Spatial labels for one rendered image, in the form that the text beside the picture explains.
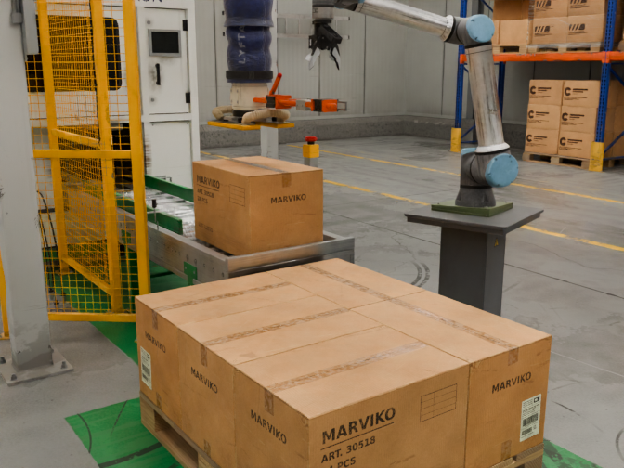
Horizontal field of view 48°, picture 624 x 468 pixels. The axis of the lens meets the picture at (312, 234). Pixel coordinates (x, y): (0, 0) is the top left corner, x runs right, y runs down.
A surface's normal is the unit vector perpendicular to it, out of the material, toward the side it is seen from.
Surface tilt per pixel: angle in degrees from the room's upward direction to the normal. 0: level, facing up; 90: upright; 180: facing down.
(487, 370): 90
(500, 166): 91
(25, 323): 90
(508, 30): 90
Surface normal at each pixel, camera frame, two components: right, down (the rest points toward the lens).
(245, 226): -0.83, 0.13
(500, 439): 0.58, 0.19
